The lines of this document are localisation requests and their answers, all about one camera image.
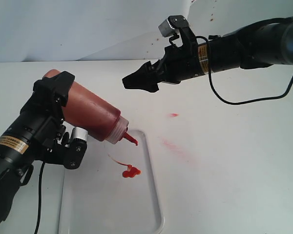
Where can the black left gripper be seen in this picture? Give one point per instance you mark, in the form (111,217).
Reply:
(41,118)

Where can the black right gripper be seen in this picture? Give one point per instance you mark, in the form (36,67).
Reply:
(178,64)

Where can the red sauce squeeze bottle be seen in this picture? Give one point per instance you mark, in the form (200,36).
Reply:
(86,110)

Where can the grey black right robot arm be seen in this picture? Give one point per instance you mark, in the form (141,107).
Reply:
(258,45)

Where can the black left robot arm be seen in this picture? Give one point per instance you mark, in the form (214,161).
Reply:
(15,171)

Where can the red sauce blob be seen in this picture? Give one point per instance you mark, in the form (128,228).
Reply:
(131,172)

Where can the white rectangular tray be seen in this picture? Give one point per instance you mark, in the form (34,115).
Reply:
(97,199)

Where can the white paper backdrop sheet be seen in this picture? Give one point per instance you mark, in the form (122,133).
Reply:
(62,30)

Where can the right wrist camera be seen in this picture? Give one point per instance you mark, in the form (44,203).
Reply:
(175,27)

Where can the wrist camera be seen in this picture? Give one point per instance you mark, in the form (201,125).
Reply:
(175,27)
(70,152)

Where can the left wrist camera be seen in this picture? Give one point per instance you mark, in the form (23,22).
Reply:
(70,152)

